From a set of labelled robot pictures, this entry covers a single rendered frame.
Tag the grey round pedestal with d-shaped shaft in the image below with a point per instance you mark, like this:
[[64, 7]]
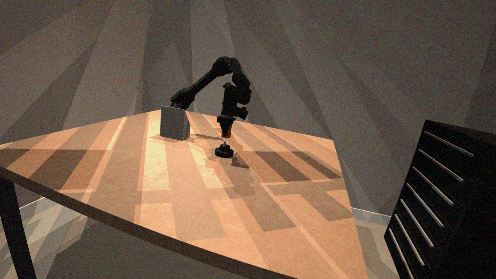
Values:
[[224, 151]]

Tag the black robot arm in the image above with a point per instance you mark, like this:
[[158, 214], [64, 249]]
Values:
[[223, 65]]

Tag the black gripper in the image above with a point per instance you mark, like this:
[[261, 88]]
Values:
[[225, 119]]

